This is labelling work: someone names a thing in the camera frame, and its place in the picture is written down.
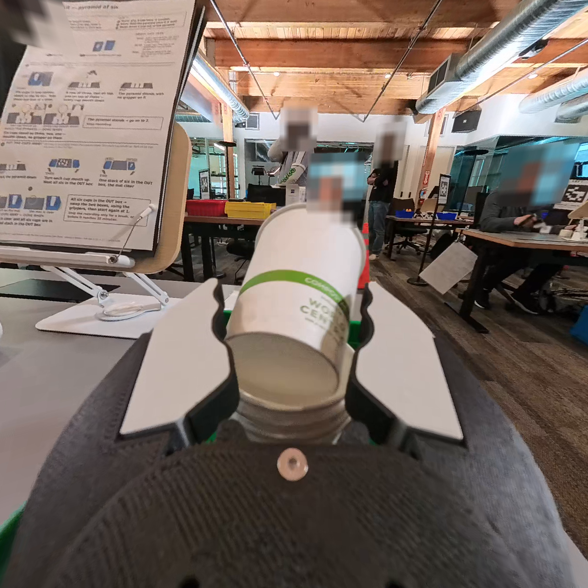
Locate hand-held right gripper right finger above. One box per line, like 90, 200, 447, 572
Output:
345, 281, 465, 453

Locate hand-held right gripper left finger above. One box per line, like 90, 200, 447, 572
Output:
119, 278, 240, 448

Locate green plastic bin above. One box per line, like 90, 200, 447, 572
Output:
0, 309, 364, 588

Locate grey desk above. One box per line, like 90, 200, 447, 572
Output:
0, 269, 239, 511

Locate orange traffic cone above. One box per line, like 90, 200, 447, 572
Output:
357, 223, 372, 290

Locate grey folded board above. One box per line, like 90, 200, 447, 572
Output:
419, 241, 478, 295

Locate black office chair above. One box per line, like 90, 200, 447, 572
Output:
227, 239, 255, 276
390, 198, 429, 254

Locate wooden table black legs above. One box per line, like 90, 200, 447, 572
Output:
184, 213, 276, 282

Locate red plastic bin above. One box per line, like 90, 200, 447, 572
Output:
186, 199, 228, 217

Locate yellow plastic bin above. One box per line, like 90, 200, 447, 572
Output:
225, 201, 276, 220

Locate blue bag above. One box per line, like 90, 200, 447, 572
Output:
571, 304, 588, 346

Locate printed instruction sheet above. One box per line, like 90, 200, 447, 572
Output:
0, 0, 207, 251

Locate black ceiling speaker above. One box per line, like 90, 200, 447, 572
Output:
452, 109, 482, 133

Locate wooden post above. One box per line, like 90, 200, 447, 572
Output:
423, 110, 446, 205

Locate silver ventilation duct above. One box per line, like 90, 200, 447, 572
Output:
416, 0, 588, 115
190, 55, 251, 122

